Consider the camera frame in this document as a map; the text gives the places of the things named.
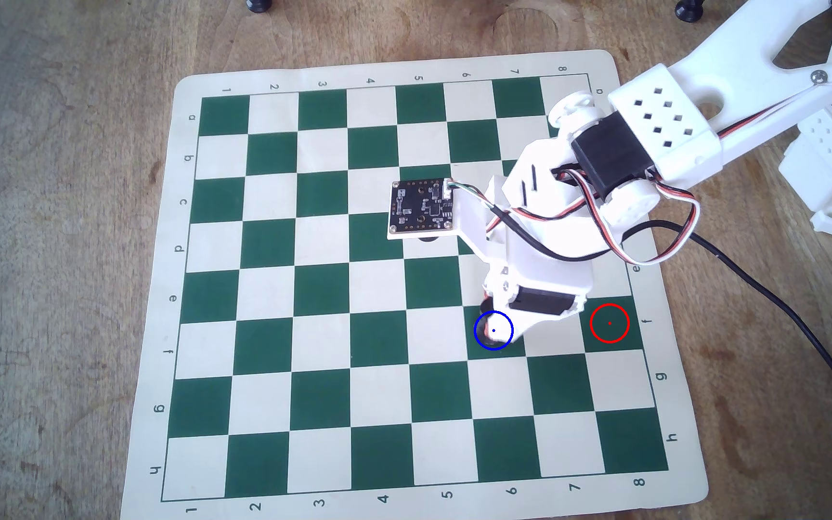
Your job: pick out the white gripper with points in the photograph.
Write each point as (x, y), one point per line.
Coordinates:
(541, 305)

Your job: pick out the black rook chess piece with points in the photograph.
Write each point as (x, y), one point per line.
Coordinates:
(484, 306)

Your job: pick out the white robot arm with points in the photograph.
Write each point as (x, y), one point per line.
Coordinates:
(734, 72)

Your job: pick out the green and white chess mat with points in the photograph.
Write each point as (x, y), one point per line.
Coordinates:
(315, 325)

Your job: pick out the black camera circuit board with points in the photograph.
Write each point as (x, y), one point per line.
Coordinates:
(422, 206)

